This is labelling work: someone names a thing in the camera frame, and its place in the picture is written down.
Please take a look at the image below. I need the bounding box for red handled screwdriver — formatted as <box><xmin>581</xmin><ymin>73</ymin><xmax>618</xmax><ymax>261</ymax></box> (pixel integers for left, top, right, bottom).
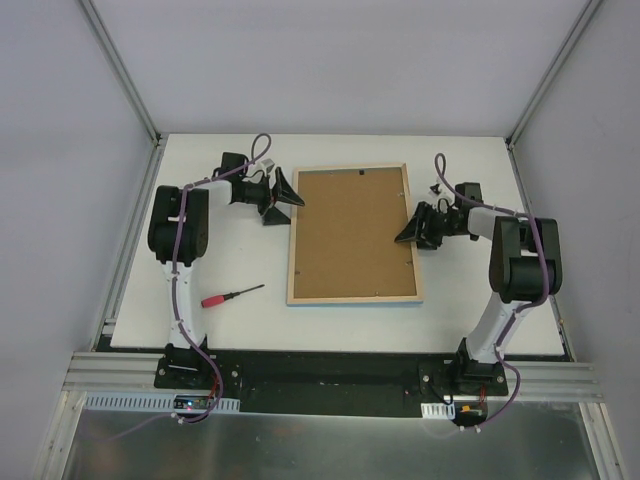
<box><xmin>201</xmin><ymin>284</ymin><xmax>264</xmax><ymax>309</ymax></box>

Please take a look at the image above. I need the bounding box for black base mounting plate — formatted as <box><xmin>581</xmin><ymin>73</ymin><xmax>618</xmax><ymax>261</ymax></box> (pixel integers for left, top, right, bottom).
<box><xmin>154</xmin><ymin>346</ymin><xmax>508</xmax><ymax>418</ymax></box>

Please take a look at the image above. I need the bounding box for aluminium front rail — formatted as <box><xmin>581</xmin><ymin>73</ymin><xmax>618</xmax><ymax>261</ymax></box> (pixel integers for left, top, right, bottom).
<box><xmin>63</xmin><ymin>352</ymin><xmax>604</xmax><ymax>403</ymax></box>

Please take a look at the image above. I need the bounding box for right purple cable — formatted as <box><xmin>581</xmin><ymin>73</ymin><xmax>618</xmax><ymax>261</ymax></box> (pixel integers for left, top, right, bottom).
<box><xmin>432</xmin><ymin>152</ymin><xmax>551</xmax><ymax>441</ymax></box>

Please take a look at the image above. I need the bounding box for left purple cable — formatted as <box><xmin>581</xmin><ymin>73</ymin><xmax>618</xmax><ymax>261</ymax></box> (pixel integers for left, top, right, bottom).
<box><xmin>104</xmin><ymin>132</ymin><xmax>274</xmax><ymax>444</ymax></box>

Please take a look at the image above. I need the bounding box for grey cable duct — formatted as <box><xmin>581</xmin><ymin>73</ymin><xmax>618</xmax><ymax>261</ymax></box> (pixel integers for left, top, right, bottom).
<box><xmin>84</xmin><ymin>392</ymin><xmax>241</xmax><ymax>415</ymax></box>
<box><xmin>420</xmin><ymin>403</ymin><xmax>456</xmax><ymax>421</ymax></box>

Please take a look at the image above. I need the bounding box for brown fibreboard frame backing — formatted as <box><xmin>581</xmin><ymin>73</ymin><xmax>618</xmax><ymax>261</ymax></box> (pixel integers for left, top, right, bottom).
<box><xmin>292</xmin><ymin>167</ymin><xmax>419</xmax><ymax>300</ymax></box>

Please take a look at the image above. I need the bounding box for right grey cable duct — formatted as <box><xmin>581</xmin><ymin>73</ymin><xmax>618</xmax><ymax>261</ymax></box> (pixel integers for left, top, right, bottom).
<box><xmin>420</xmin><ymin>403</ymin><xmax>456</xmax><ymax>421</ymax></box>

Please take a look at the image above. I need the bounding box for purple cable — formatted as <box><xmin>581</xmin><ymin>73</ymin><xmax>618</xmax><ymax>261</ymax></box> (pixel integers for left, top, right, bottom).
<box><xmin>432</xmin><ymin>152</ymin><xmax>551</xmax><ymax>441</ymax></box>
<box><xmin>104</xmin><ymin>132</ymin><xmax>274</xmax><ymax>444</ymax></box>

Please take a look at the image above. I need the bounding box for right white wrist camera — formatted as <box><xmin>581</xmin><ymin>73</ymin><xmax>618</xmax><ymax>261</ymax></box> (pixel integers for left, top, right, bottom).
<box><xmin>428</xmin><ymin>179</ymin><xmax>447</xmax><ymax>202</ymax></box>

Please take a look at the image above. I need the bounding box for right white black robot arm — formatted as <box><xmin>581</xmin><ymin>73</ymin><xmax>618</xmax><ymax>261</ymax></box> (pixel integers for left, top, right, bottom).
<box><xmin>395</xmin><ymin>182</ymin><xmax>562</xmax><ymax>396</ymax></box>

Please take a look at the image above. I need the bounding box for left aluminium corner post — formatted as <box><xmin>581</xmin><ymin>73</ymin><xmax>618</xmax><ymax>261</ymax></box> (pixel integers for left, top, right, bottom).
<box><xmin>76</xmin><ymin>0</ymin><xmax>162</xmax><ymax>146</ymax></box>

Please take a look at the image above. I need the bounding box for right aluminium corner post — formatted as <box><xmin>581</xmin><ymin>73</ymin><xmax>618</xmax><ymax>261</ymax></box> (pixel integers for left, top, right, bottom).
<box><xmin>505</xmin><ymin>0</ymin><xmax>604</xmax><ymax>150</ymax></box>

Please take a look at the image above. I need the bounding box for left grey cable duct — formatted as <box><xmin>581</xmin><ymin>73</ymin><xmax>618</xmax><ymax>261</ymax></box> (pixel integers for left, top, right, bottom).
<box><xmin>84</xmin><ymin>392</ymin><xmax>241</xmax><ymax>415</ymax></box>

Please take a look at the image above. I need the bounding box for aluminium corner post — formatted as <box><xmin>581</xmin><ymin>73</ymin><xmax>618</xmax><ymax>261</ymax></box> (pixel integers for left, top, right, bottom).
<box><xmin>76</xmin><ymin>0</ymin><xmax>162</xmax><ymax>146</ymax></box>
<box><xmin>505</xmin><ymin>0</ymin><xmax>604</xmax><ymax>150</ymax></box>

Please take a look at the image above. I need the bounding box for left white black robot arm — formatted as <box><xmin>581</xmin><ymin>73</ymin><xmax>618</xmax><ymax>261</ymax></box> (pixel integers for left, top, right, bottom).
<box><xmin>147</xmin><ymin>152</ymin><xmax>305</xmax><ymax>389</ymax></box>

